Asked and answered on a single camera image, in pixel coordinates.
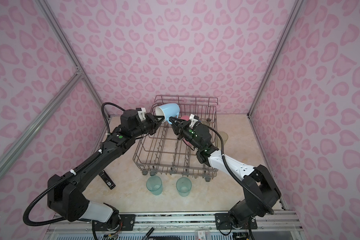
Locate olive translucent cup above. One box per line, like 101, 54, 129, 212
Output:
217, 132, 229, 148

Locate black marker pen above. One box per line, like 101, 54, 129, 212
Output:
143, 228, 155, 240

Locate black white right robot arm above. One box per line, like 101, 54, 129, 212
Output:
169, 117, 281, 229

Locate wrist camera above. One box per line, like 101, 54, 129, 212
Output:
189, 114, 200, 129
136, 108, 146, 122

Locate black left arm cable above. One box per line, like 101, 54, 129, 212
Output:
101, 102, 126, 136

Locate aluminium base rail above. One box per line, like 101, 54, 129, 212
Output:
44, 210, 307, 240

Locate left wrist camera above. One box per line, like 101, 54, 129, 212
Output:
136, 108, 146, 122

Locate black stapler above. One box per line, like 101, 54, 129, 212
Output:
99, 170, 116, 190

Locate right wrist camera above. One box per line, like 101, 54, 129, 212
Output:
189, 114, 200, 129

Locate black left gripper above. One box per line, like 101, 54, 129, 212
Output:
131, 113, 166, 140

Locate teal translucent cup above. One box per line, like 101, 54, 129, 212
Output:
176, 177, 192, 197
146, 176, 163, 196

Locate pink plastic cup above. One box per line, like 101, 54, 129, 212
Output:
181, 116, 190, 121

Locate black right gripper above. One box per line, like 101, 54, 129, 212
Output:
169, 117, 204, 151

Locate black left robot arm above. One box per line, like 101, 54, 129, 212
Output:
47, 109, 165, 230

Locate white blue ceramic mug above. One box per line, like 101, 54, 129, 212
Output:
155, 103, 180, 125

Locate grey wire dish rack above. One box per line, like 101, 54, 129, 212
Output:
133, 95, 219, 182

